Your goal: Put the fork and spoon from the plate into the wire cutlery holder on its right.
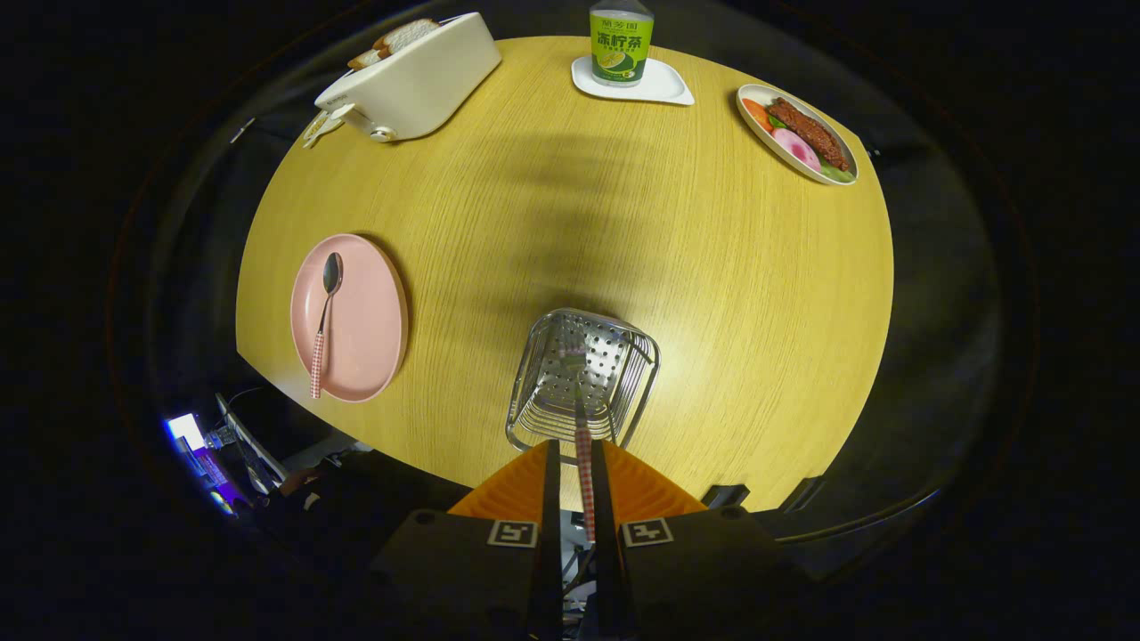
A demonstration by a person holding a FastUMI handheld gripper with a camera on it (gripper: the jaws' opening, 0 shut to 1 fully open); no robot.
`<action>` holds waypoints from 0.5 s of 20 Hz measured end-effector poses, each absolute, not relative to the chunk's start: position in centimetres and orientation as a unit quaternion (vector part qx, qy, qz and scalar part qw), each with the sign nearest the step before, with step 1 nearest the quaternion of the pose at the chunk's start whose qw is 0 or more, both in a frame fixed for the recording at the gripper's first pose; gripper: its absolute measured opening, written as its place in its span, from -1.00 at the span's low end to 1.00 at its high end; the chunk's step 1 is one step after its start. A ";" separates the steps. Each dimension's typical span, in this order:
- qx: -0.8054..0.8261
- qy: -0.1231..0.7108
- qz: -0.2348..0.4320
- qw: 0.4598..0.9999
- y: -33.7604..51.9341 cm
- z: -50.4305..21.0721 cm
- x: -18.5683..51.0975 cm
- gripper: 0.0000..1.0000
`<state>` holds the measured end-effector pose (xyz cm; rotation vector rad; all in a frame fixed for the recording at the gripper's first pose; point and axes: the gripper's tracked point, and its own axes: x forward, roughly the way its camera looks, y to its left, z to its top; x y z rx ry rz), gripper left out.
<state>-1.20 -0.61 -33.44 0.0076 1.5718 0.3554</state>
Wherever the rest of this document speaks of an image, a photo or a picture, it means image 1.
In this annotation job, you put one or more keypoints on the perforated metal basket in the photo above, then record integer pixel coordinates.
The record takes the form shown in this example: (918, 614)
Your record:
(614, 365)

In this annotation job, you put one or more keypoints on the white plate with food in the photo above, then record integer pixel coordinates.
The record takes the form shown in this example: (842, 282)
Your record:
(757, 133)

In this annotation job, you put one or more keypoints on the brown meat slice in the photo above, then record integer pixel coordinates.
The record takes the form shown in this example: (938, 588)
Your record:
(810, 133)

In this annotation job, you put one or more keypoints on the white backdrop clip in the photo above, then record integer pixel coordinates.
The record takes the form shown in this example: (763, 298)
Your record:
(242, 131)

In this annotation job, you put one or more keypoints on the pink plate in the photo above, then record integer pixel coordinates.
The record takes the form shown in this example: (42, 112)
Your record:
(365, 320)

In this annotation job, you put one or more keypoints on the white laptop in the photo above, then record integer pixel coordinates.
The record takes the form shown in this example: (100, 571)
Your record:
(254, 450)

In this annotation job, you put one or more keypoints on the white divided dish with grains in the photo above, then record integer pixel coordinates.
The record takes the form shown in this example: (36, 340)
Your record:
(319, 129)

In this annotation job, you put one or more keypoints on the glowing computer screen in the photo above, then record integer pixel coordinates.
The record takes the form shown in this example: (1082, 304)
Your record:
(200, 450)

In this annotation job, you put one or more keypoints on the white toaster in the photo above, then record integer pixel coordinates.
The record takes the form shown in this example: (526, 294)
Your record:
(419, 89)

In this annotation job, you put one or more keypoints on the white coaster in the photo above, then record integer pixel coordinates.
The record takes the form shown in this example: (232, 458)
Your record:
(668, 89)

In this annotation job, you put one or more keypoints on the toast bread slice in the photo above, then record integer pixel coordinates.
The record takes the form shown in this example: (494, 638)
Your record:
(405, 36)
(365, 59)

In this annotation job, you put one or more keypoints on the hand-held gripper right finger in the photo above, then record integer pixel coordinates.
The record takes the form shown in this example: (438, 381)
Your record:
(695, 570)

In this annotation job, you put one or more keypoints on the green label drink bottle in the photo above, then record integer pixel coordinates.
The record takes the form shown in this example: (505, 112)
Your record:
(621, 49)

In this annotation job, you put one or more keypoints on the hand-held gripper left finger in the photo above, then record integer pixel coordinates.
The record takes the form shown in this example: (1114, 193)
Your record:
(463, 570)

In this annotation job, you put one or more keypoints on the orange carrot piece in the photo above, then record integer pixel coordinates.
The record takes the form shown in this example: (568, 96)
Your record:
(757, 114)

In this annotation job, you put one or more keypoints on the green vegetable piece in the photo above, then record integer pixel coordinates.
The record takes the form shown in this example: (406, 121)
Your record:
(837, 174)

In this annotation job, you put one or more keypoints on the black table leg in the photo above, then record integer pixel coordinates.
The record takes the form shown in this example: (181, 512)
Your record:
(804, 494)
(726, 496)

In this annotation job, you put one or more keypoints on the pink round food slice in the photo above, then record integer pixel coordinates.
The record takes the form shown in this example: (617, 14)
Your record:
(794, 150)

